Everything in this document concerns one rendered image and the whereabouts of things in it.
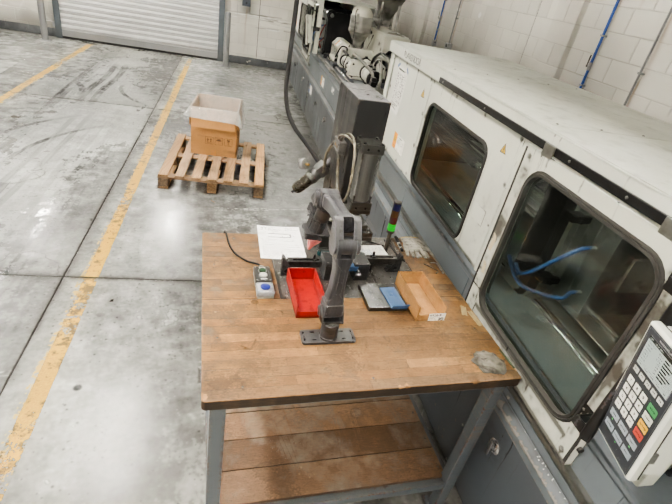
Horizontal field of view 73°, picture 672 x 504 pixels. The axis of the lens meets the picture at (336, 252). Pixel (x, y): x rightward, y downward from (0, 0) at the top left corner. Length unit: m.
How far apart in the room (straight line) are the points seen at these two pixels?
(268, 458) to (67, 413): 1.05
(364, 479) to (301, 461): 0.28
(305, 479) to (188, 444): 0.64
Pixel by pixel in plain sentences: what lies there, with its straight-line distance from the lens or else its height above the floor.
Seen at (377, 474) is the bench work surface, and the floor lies 0.22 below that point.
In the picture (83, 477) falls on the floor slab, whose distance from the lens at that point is 2.46.
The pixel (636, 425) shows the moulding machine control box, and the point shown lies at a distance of 1.40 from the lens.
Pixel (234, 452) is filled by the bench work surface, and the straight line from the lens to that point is 2.18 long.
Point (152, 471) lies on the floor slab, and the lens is 2.42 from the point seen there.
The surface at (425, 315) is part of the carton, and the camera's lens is 1.88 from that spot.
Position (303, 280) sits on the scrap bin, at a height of 0.91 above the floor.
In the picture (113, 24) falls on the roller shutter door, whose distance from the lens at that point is 11.12.
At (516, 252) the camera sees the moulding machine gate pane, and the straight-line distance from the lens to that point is 1.91.
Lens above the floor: 2.02
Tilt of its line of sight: 31 degrees down
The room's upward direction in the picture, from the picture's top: 12 degrees clockwise
